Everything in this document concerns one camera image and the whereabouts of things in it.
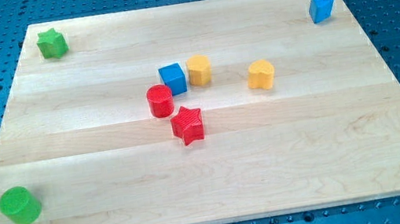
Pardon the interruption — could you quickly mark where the red cylinder block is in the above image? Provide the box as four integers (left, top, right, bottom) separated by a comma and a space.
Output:
146, 84, 174, 118

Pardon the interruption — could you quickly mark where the green star block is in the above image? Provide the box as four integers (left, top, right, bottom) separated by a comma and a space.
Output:
36, 28, 69, 59

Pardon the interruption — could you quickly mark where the yellow pentagon block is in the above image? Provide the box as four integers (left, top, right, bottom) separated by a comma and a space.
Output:
186, 55, 211, 86

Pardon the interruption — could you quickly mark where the blue triangular block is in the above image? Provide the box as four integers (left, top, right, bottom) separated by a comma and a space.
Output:
309, 0, 334, 24

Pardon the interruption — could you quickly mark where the blue cube block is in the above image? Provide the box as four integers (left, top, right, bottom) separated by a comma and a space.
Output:
158, 63, 187, 96

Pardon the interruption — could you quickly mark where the yellow heart block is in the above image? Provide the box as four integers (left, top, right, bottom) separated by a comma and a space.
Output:
247, 59, 275, 90

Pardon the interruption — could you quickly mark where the red star block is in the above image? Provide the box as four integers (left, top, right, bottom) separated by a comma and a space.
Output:
171, 107, 205, 146

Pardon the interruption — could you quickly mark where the green cylinder block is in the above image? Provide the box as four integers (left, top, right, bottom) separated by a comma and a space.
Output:
0, 186, 42, 224

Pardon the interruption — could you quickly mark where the light wooden board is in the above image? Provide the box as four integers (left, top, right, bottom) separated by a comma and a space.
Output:
0, 0, 400, 224

